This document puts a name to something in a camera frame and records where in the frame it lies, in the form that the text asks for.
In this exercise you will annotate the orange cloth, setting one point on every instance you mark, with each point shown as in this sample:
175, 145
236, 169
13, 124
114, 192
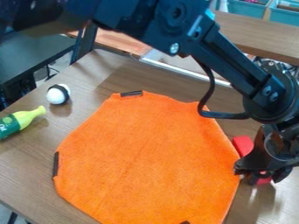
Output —
148, 157

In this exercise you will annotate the teal bin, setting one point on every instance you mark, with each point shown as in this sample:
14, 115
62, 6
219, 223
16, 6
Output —
247, 7
284, 13

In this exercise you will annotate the yellow green toy bottle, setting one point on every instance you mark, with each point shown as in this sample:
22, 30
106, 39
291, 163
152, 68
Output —
15, 120

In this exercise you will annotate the black desk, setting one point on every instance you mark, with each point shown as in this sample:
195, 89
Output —
27, 58

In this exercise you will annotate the white toy with black band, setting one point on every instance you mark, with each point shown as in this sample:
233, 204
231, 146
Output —
57, 95

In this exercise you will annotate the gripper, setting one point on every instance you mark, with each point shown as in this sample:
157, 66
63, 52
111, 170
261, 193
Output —
268, 151

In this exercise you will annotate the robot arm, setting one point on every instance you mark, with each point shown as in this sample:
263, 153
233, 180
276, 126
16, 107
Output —
218, 49

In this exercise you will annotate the red block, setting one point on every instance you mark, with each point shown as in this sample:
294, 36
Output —
243, 145

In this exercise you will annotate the wooden table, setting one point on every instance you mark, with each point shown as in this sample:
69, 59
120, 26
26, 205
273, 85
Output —
257, 38

